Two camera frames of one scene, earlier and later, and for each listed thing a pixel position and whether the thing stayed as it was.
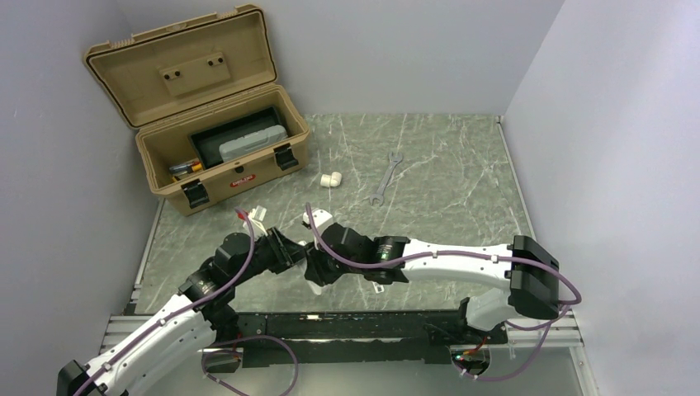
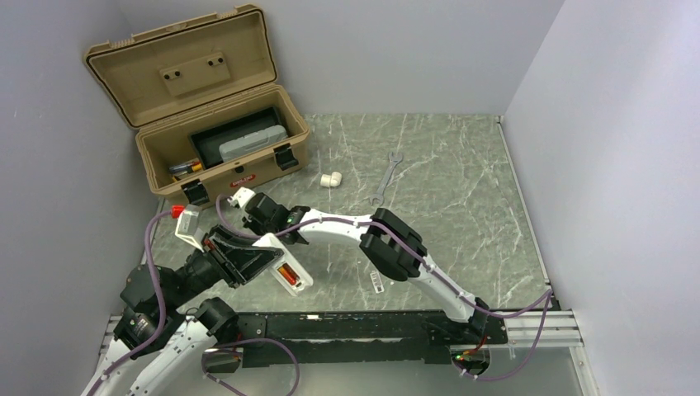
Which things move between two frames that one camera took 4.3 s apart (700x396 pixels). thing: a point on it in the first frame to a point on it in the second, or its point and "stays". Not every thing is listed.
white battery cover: x=378 y=288 stays
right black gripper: x=315 y=271 to x=251 y=223
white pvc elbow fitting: x=333 y=180 stays
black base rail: x=427 y=337 stays
